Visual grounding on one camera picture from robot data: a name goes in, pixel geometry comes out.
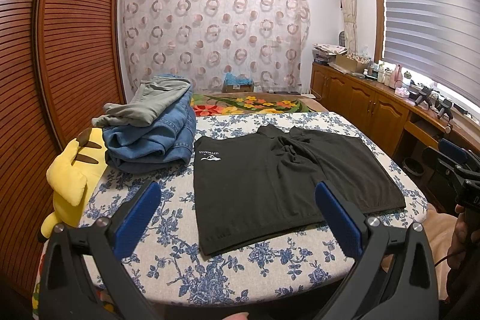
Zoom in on black shorts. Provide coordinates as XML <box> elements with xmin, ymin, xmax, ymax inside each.
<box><xmin>193</xmin><ymin>124</ymin><xmax>405</xmax><ymax>256</ymax></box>

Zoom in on person's right hand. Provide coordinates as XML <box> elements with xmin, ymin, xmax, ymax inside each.
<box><xmin>448</xmin><ymin>205</ymin><xmax>479</xmax><ymax>270</ymax></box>

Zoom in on black gadget on sideboard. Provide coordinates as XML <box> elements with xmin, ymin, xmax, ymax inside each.
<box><xmin>408</xmin><ymin>85</ymin><xmax>453</xmax><ymax>121</ymax></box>

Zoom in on wooden sideboard cabinet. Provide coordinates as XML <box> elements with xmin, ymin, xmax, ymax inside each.
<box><xmin>309</xmin><ymin>61</ymin><xmax>480</xmax><ymax>171</ymax></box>

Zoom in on blue floral white blanket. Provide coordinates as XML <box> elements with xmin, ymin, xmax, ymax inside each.
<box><xmin>80</xmin><ymin>112</ymin><xmax>427</xmax><ymax>307</ymax></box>

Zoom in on pink bottle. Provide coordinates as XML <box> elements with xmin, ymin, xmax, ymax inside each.
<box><xmin>390</xmin><ymin>64</ymin><xmax>403</xmax><ymax>89</ymax></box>

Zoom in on yellow Pikachu plush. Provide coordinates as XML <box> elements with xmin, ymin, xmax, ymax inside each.
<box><xmin>39</xmin><ymin>127</ymin><xmax>107</xmax><ymax>241</ymax></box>

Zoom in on open cardboard box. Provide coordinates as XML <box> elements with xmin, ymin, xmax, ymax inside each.
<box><xmin>335</xmin><ymin>53</ymin><xmax>371</xmax><ymax>73</ymax></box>

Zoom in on grey zebra window blind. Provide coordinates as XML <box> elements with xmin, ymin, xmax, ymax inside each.
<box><xmin>383</xmin><ymin>0</ymin><xmax>479</xmax><ymax>104</ymax></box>

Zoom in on stack of papers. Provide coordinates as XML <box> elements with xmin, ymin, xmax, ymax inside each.
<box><xmin>312</xmin><ymin>44</ymin><xmax>347</xmax><ymax>63</ymax></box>

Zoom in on folded blue jeans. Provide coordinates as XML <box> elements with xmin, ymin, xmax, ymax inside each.
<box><xmin>101</xmin><ymin>85</ymin><xmax>196</xmax><ymax>174</ymax></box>

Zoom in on folded grey pants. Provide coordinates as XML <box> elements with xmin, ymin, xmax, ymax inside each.
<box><xmin>92</xmin><ymin>75</ymin><xmax>191</xmax><ymax>127</ymax></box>

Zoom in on cardboard box with blue cloth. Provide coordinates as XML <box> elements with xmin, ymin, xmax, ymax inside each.
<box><xmin>222</xmin><ymin>72</ymin><xmax>254</xmax><ymax>93</ymax></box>

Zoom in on circle patterned curtain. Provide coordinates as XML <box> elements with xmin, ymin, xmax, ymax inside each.
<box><xmin>119</xmin><ymin>0</ymin><xmax>311</xmax><ymax>93</ymax></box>

